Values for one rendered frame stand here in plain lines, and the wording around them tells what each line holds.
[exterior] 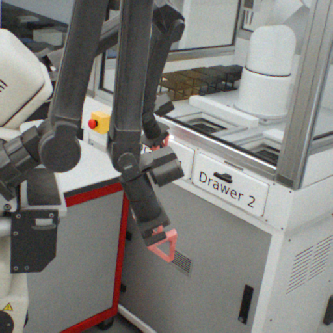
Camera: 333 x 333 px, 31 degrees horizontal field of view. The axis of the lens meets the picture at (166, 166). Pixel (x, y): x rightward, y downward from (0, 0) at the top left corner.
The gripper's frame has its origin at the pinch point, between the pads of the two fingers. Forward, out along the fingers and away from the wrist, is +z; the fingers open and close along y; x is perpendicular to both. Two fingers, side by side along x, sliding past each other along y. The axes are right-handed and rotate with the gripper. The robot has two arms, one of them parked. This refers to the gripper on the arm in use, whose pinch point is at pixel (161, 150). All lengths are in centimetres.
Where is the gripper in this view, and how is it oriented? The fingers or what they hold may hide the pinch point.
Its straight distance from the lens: 209.6
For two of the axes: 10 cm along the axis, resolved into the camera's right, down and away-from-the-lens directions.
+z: 3.1, 6.3, 7.1
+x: -7.1, -3.5, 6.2
